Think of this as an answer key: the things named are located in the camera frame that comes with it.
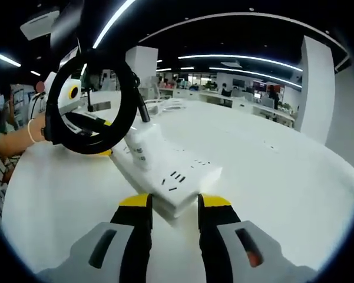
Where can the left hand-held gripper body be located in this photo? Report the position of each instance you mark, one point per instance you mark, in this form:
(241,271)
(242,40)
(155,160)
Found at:
(67,101)

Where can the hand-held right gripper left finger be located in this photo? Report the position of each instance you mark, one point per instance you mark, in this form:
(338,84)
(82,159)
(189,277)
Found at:
(106,250)

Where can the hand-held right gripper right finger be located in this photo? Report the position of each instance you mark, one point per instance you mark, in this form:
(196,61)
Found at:
(229,250)

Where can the white charger adapter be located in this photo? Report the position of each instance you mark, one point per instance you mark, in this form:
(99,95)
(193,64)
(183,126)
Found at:
(144,147)

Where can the white power strip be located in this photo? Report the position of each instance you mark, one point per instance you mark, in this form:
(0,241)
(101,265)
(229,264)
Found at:
(182,182)

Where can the person's left hand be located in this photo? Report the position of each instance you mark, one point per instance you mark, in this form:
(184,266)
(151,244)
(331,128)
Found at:
(39,129)

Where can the white ceiling air conditioner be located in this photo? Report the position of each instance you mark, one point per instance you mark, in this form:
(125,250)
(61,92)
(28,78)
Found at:
(39,25)

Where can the row of background office desks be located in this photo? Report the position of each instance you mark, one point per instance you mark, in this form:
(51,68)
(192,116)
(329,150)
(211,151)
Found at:
(241,103)

